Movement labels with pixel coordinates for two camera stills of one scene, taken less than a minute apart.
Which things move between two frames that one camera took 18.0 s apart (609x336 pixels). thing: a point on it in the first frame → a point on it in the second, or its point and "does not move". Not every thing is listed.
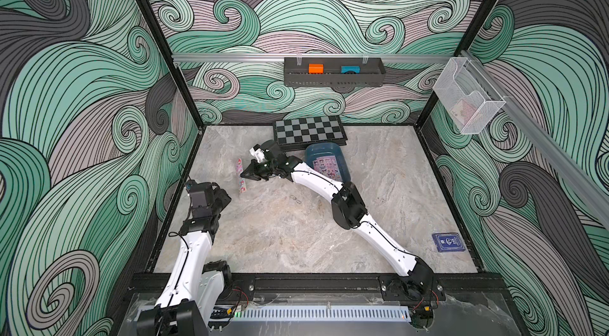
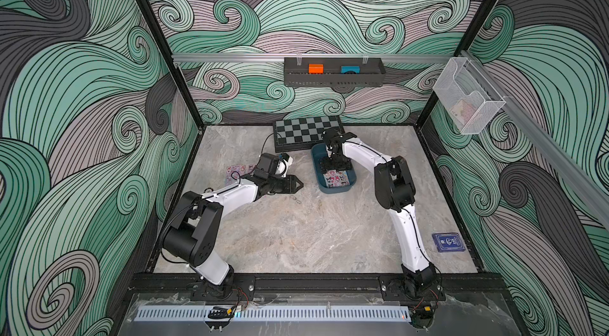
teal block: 356,68 does not move
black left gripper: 220,195 → 290,180
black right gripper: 260,174 → 328,163
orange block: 315,68 does not move
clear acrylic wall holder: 468,95 does not move
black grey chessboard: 296,134 does not move
